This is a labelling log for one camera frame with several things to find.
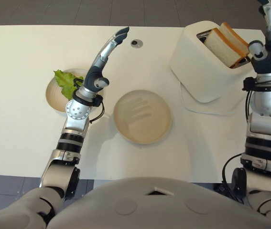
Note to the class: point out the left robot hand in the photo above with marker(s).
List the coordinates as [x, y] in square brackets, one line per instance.
[94, 71]

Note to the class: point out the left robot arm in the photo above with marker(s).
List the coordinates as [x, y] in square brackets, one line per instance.
[72, 133]

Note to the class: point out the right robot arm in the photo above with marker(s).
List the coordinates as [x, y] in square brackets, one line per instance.
[265, 124]

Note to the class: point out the green lettuce leaf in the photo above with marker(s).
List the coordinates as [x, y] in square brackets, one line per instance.
[64, 82]

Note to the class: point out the bread slice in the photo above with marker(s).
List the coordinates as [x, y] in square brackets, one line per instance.
[235, 35]
[221, 47]

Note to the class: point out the cream plate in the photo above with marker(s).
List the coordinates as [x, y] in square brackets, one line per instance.
[56, 97]
[142, 117]

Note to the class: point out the cream toaster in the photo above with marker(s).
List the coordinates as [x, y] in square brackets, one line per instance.
[192, 62]

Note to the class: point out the robot body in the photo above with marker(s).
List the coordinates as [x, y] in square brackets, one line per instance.
[154, 210]

